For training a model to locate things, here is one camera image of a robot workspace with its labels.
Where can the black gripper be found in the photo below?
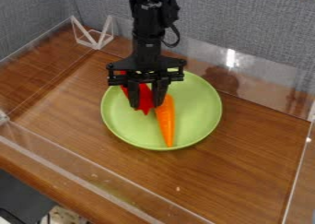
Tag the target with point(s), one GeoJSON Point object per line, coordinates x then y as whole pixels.
{"type": "Point", "coordinates": [145, 66]}

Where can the orange toy carrot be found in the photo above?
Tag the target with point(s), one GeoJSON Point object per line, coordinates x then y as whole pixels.
{"type": "Point", "coordinates": [165, 119]}

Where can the clear acrylic enclosure wall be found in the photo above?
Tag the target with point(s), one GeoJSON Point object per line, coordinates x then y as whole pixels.
{"type": "Point", "coordinates": [247, 175]}

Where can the red rectangular block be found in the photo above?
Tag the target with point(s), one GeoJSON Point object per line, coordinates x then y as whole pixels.
{"type": "Point", "coordinates": [145, 99]}

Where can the green plastic plate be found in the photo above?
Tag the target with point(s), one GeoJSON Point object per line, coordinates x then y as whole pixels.
{"type": "Point", "coordinates": [197, 114]}

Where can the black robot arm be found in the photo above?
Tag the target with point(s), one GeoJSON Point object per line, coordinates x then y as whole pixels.
{"type": "Point", "coordinates": [153, 23]}

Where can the clear acrylic corner bracket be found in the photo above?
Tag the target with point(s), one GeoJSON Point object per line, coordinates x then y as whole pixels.
{"type": "Point", "coordinates": [90, 38]}

